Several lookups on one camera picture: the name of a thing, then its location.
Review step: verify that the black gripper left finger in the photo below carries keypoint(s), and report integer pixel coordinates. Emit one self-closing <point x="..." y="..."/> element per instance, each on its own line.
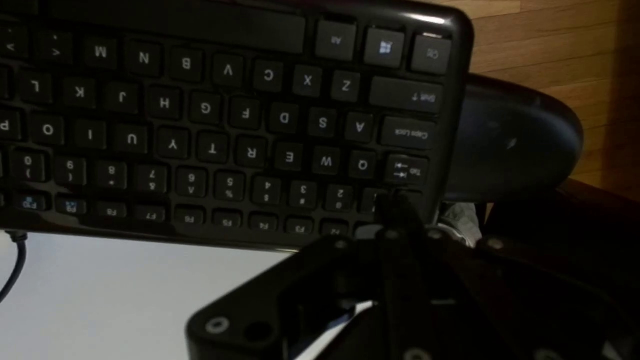
<point x="300" y="283"/>

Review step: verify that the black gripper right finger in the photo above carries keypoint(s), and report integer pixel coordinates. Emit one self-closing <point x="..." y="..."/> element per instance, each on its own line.
<point x="466" y="300"/>

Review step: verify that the black computer keyboard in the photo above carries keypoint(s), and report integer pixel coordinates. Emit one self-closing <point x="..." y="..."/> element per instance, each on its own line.
<point x="227" y="112"/>

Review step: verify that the white cloth under desk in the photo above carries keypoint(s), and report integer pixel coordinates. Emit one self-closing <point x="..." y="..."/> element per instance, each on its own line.
<point x="461" y="221"/>

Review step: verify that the black leather office chair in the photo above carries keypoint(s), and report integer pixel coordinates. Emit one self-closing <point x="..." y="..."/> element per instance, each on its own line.
<point x="513" y="132"/>

